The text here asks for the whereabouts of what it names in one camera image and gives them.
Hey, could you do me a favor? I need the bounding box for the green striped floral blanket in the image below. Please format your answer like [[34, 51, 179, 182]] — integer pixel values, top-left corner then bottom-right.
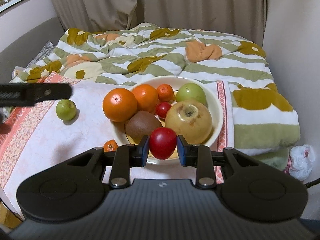
[[14, 23, 300, 155]]

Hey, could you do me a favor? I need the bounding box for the beige curtain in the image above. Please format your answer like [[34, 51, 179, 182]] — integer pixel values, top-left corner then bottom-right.
[[52, 0, 267, 45]]

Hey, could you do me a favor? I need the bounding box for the small card box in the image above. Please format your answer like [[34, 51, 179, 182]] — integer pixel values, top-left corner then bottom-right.
[[11, 66, 25, 79]]

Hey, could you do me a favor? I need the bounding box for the grey sofa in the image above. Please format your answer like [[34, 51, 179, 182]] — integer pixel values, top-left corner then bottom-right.
[[1, 17, 65, 83]]

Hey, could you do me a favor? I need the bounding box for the grey patterned pillow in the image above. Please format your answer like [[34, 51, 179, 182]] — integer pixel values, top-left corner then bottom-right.
[[27, 41, 56, 67]]

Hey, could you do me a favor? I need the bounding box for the small mandarin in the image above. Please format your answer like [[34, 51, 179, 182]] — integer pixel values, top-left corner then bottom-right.
[[156, 83, 174, 102], [103, 139, 118, 152]]

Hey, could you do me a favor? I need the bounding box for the brown kiwi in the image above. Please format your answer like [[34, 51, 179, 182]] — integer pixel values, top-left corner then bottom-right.
[[125, 111, 163, 142]]

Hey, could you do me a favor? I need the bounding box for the pink floral tablecloth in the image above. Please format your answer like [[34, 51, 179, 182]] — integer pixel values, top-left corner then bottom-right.
[[1, 74, 234, 217]]

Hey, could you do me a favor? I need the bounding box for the yellow red apple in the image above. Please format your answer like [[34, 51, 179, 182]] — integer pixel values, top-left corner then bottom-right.
[[164, 100, 213, 144]]

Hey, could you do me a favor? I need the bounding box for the cherry tomato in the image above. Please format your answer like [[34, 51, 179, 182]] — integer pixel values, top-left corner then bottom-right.
[[155, 102, 171, 119], [149, 127, 177, 160]]

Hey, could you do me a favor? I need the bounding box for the white plastic bag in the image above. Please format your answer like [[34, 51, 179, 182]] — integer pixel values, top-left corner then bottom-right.
[[285, 144, 316, 181]]

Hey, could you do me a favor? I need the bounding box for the green apple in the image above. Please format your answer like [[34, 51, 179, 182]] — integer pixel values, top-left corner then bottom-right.
[[56, 99, 76, 121], [176, 82, 207, 105]]

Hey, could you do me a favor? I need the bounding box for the large orange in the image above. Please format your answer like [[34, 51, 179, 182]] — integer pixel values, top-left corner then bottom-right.
[[103, 88, 137, 122], [131, 84, 158, 113]]

